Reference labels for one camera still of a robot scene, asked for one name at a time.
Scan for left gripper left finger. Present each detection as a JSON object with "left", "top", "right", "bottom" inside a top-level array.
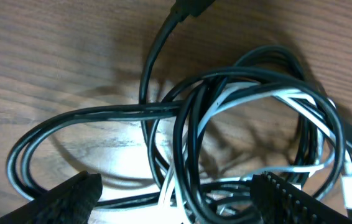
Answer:
[{"left": 0, "top": 171, "right": 103, "bottom": 224}]

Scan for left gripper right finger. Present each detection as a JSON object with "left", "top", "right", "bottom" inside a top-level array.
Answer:
[{"left": 250, "top": 172, "right": 352, "bottom": 224}]

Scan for white cable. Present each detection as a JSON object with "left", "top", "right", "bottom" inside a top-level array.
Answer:
[{"left": 155, "top": 81, "right": 352, "bottom": 224}]

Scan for black cable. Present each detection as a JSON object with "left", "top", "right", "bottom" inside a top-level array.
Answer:
[{"left": 6, "top": 0, "right": 352, "bottom": 224}]

